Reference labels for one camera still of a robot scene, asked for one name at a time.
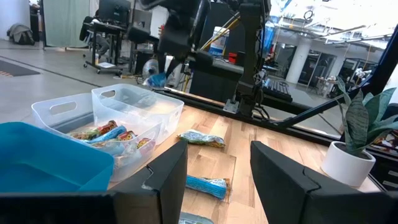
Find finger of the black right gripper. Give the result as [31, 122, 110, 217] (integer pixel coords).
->
[165, 57, 182, 79]
[156, 52, 166, 77]

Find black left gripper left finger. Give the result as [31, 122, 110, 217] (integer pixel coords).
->
[0, 140, 189, 224]

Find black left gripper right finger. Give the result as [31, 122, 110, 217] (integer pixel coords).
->
[250, 140, 398, 224]

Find blue granola bar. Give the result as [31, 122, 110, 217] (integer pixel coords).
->
[185, 174, 233, 202]
[143, 72, 169, 88]

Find orange blue snack bag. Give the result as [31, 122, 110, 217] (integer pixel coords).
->
[178, 212, 215, 224]

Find multicolour granola bar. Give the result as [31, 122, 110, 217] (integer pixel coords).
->
[68, 120, 118, 141]
[116, 130, 154, 151]
[86, 126, 127, 144]

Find teal plastic bin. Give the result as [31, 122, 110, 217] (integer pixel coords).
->
[0, 121, 115, 193]

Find grey floor fan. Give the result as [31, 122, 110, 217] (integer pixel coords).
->
[142, 58, 160, 78]

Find blue white box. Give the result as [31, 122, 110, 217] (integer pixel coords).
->
[208, 26, 230, 58]

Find black workstation desk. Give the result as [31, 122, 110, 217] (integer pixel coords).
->
[188, 49, 296, 103]

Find clear plastic bin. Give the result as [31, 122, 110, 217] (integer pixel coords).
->
[91, 83, 185, 147]
[30, 92, 163, 183]

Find white plant pot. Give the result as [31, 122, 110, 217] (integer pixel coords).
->
[320, 141, 377, 188]

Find black rolling desk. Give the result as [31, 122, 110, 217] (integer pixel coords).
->
[82, 21, 131, 75]

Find black desk monitor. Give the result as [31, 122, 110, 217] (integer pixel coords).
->
[98, 0, 131, 24]

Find green snake plant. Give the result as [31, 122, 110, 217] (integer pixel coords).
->
[335, 76, 398, 156]

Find backlit black keyboard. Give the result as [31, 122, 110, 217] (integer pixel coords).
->
[262, 79, 293, 103]

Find white round column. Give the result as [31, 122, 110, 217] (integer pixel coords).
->
[285, 37, 312, 85]

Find grey bag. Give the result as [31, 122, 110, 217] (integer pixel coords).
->
[6, 23, 35, 46]

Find dark floor mat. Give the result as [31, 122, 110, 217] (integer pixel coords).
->
[0, 59, 41, 78]

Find yellow cable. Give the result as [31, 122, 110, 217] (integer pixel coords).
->
[200, 17, 242, 52]

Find black aluminium rig frame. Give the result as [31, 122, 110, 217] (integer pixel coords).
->
[149, 24, 398, 194]

